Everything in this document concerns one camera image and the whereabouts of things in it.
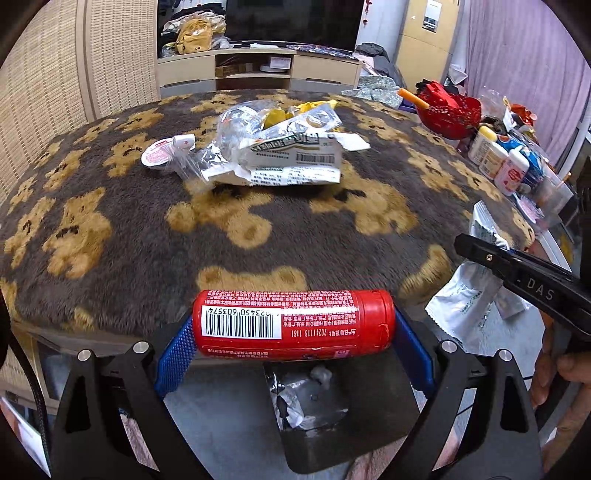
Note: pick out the white paper wrapper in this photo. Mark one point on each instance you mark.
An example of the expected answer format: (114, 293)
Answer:
(307, 400)

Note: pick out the white bottle yellow cap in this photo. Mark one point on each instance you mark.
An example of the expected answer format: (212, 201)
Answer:
(481, 144)

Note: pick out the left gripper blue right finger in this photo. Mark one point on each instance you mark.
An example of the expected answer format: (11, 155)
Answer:
(415, 344)

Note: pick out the standing air conditioner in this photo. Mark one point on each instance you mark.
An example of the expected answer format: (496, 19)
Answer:
(426, 40)

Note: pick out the person's right hand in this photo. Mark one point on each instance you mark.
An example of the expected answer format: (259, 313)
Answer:
(573, 367)

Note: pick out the white bottle pink label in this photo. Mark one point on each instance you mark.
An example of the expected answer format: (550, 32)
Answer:
(512, 172)

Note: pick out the black trash bin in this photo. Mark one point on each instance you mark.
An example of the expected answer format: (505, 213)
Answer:
(382, 409)

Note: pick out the silver white foil bag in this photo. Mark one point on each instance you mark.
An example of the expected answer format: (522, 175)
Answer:
(462, 305)

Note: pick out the purple curtain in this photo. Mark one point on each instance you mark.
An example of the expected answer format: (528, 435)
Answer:
(521, 50)

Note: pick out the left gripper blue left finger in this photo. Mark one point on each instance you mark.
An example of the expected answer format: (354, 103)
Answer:
(175, 348)

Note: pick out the yellow wrapper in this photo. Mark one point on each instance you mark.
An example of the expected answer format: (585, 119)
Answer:
(295, 113)

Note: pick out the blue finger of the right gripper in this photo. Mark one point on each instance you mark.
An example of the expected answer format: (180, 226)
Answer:
(483, 253)

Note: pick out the clear plastic bag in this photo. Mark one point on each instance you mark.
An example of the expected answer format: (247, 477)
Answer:
(206, 154)

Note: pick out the black television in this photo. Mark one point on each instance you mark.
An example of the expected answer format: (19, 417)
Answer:
(330, 23)

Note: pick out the red cylindrical can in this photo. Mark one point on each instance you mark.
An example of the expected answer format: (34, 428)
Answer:
(293, 326)

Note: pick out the white jar orange label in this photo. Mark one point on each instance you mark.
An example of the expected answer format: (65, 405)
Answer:
(492, 160)

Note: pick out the red openwork basket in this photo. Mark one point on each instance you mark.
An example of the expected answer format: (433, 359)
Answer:
(452, 116)

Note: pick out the woven folding screen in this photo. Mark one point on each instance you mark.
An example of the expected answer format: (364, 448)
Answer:
(72, 63)

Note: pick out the bear pattern fuzzy blanket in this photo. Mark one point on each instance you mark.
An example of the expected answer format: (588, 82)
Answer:
(93, 241)

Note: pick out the wooden TV cabinet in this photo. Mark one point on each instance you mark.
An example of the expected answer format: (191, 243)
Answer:
(248, 68)

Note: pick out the small white pudding cup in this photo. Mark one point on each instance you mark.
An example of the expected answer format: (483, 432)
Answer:
(159, 154)

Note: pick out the yellow backpack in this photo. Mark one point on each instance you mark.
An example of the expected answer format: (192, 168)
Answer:
(194, 36)

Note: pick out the orange carrot toy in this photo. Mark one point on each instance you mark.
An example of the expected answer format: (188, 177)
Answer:
(412, 98)

